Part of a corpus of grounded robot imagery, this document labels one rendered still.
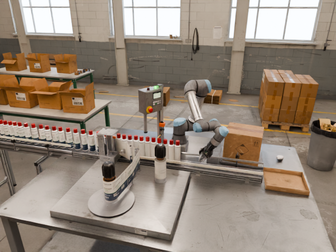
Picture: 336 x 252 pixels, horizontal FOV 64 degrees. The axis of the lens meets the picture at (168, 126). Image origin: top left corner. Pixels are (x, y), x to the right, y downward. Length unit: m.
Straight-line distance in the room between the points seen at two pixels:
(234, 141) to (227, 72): 5.20
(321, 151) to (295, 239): 2.49
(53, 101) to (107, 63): 4.47
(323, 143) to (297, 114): 1.38
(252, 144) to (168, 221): 0.99
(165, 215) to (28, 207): 0.94
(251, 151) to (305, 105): 3.13
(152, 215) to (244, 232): 0.57
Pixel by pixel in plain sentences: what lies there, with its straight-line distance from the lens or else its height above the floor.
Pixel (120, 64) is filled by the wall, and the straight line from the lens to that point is 8.08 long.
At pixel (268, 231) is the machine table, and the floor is 0.83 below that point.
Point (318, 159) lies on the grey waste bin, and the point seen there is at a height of 0.16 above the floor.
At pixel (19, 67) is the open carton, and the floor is 0.86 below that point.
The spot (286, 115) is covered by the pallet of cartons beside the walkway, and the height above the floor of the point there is 0.29.
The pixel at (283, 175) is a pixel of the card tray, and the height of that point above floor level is 0.83.
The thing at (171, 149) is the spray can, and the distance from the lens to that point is 2.21.
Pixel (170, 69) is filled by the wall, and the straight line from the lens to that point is 7.65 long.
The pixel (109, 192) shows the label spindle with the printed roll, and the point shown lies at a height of 0.99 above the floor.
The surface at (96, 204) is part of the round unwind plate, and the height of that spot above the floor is 0.89.
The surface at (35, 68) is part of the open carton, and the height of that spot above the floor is 0.86.
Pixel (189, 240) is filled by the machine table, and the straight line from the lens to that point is 1.71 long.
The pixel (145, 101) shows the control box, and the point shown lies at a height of 1.40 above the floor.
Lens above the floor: 2.07
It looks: 23 degrees down
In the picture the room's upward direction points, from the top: straight up
